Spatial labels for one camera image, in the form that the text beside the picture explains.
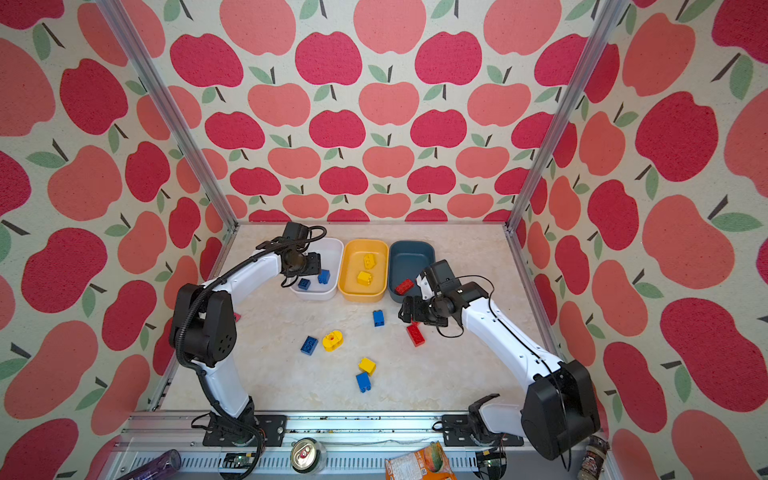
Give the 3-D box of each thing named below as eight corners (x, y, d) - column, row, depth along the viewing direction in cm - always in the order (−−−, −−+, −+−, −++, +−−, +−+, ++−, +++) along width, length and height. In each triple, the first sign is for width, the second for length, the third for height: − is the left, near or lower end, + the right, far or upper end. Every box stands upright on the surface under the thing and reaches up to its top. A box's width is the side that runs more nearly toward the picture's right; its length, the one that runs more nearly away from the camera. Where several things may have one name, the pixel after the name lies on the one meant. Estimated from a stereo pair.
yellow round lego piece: (327, 355, 89) (325, 351, 87) (321, 342, 92) (319, 338, 89) (347, 344, 91) (346, 340, 89) (340, 332, 94) (339, 328, 91)
